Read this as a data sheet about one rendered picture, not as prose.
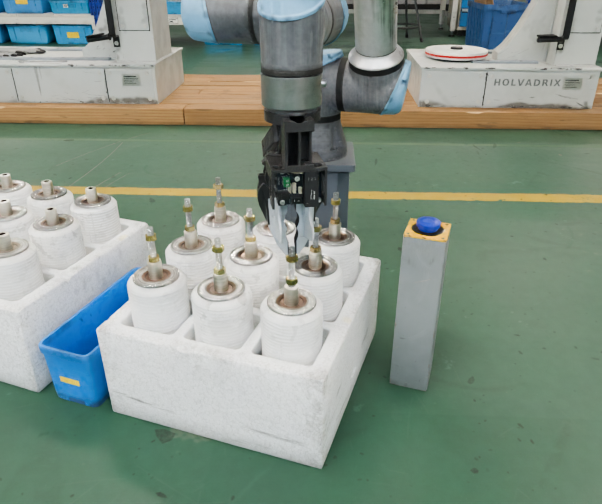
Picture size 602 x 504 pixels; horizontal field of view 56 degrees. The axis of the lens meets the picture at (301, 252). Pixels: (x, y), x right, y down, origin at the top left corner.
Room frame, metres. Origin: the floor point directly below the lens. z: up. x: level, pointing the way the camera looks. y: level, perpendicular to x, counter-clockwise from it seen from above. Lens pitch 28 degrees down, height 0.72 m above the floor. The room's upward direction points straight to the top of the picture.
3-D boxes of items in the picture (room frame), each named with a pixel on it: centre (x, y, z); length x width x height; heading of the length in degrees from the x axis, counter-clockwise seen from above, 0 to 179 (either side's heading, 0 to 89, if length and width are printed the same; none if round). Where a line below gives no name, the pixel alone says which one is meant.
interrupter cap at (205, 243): (0.91, 0.20, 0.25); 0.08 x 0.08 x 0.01
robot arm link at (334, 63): (1.30, -0.04, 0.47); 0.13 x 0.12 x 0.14; 73
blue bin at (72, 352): (0.91, 0.36, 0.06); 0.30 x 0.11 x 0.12; 160
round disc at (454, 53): (2.92, -0.77, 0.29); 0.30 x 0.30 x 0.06
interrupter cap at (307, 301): (0.72, 0.01, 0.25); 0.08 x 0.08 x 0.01
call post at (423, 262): (0.85, -0.21, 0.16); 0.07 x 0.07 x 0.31; 71
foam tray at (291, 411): (0.87, 0.09, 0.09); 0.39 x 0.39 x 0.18; 71
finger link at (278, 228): (0.70, 0.03, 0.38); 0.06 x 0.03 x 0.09; 11
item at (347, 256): (0.94, -0.06, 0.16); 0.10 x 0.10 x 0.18
